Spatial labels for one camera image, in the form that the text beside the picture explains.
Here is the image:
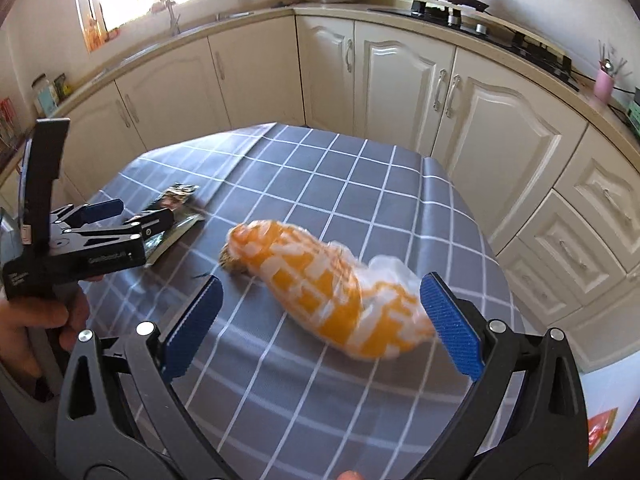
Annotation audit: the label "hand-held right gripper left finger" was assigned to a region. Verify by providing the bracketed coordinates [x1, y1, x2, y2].
[55, 275, 224, 480]

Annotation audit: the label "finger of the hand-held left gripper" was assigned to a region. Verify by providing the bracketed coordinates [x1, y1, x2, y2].
[120, 209, 176, 254]
[50, 198, 125, 233]

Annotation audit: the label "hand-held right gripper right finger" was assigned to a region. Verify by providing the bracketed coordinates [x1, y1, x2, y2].
[419, 272, 588, 480]

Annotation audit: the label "dark green foil wrapper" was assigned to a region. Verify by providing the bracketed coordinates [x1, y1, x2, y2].
[144, 211, 206, 267]

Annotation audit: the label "dark printed snack wrapper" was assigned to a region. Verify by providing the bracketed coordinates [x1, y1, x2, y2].
[154, 183, 200, 212]

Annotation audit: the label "orange white patterned plastic bag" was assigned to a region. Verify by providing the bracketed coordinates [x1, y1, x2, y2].
[220, 219, 436, 361]

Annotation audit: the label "person's left hand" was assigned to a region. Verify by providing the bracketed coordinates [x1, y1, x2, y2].
[0, 290, 89, 377]

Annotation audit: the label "clear storage jar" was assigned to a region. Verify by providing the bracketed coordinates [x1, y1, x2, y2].
[31, 74, 60, 117]

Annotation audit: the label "grey checked tablecloth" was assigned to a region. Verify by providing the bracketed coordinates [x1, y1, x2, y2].
[75, 121, 526, 480]

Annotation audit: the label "red orange printed packet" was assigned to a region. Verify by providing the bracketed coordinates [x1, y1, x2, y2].
[587, 407, 619, 458]

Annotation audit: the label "cream kitchen cabinets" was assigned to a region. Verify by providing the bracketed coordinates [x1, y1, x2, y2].
[0, 15, 640, 376]

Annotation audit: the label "steel kitchen faucet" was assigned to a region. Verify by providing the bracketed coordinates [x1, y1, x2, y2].
[137, 0, 181, 36]

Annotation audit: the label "beige kitchen countertop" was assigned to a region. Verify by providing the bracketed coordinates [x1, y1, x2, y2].
[0, 2, 640, 161]

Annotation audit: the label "green kitchen appliance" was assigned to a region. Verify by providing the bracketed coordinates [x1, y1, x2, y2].
[625, 87, 640, 136]

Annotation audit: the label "pink utensil cup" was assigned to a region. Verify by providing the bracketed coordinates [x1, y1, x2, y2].
[594, 40, 628, 101]

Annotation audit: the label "black gas stove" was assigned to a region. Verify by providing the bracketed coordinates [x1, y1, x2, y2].
[367, 0, 581, 92]

